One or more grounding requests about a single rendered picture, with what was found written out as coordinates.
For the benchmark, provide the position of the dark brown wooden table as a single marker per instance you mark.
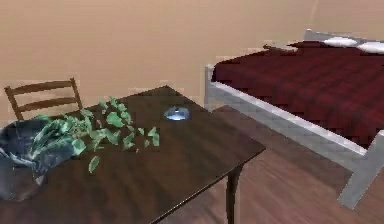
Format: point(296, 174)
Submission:
point(160, 173)

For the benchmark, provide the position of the green leafy house plant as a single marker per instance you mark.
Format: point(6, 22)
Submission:
point(100, 131)

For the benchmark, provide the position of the grey bed with red blanket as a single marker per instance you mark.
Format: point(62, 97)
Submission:
point(300, 86)

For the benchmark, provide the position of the brown wooden chair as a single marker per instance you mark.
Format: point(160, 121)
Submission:
point(40, 87)

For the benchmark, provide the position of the white pillow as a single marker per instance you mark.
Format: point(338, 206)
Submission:
point(371, 47)
point(340, 42)

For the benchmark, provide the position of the dark blue-grey plant pot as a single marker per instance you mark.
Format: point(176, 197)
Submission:
point(20, 156)

